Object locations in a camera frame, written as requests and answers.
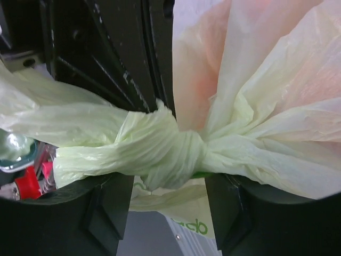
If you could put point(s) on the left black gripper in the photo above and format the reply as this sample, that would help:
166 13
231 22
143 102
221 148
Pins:
101 46

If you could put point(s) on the green avocado print plastic bag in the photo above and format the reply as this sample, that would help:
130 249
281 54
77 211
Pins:
257 93

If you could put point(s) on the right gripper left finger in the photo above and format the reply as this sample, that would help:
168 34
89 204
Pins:
86 217

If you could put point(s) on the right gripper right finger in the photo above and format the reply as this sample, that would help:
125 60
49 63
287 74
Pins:
254 219

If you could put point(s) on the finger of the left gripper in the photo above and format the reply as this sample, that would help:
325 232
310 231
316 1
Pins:
159 25

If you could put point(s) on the aluminium front rail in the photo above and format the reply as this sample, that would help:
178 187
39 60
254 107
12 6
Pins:
194 237

